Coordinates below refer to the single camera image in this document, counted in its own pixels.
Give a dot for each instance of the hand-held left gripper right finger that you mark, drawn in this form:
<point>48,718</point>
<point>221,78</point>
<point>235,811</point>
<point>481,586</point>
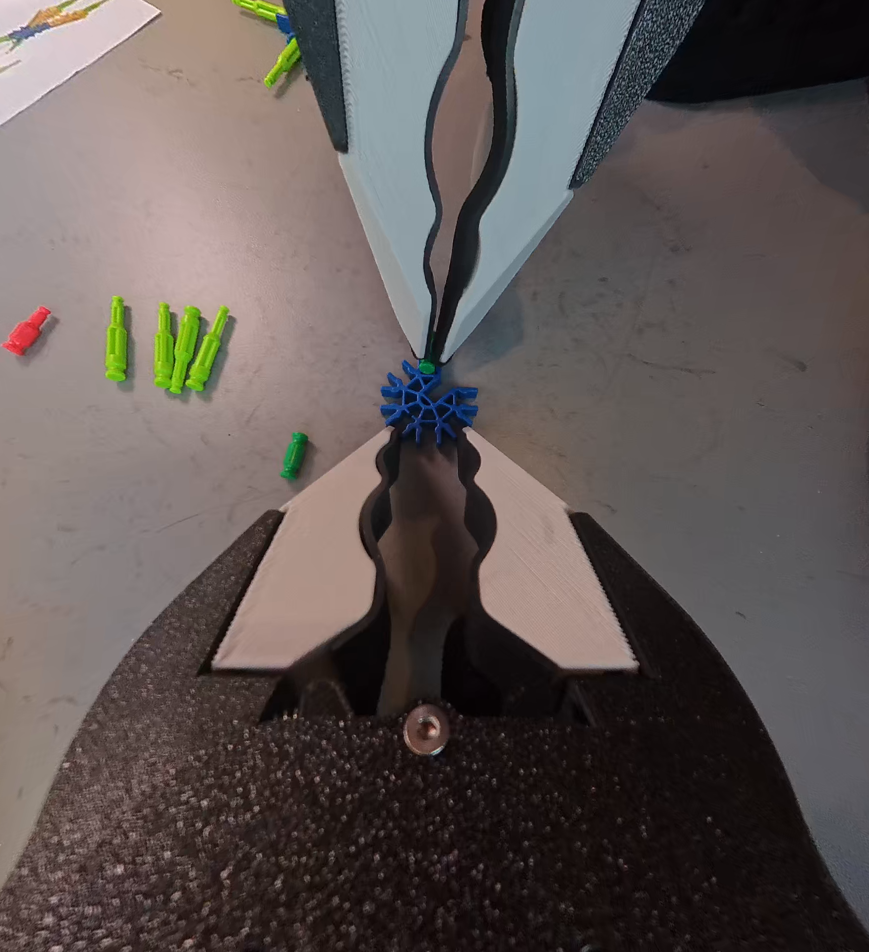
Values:
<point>546,587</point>

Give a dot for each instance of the dark green short toy rod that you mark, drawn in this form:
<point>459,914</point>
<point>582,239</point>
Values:
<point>425,366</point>
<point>294,455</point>

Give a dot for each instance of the printed instruction sheet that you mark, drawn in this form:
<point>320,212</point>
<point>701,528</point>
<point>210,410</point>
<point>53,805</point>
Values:
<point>3,74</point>

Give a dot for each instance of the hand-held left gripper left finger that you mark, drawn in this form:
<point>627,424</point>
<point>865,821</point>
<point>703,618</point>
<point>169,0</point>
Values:
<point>308,580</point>

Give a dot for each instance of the assembled toy model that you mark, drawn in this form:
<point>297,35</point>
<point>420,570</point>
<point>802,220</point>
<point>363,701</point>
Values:
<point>282,65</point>

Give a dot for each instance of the blue toy connector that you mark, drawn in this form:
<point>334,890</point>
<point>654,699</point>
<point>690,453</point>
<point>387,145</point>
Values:
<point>423,413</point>

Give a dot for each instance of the light green toy rod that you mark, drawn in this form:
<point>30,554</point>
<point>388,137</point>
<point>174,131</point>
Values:
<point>163,357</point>
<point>116,349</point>
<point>184,353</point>
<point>207,353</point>

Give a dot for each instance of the red short toy rod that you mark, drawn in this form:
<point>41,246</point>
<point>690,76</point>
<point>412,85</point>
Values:
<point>27,331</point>

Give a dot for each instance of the grey desk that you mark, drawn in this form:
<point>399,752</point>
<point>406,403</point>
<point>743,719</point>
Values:
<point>702,372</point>

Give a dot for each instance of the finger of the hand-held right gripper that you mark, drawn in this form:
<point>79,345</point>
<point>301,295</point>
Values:
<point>553,111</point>
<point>389,149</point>

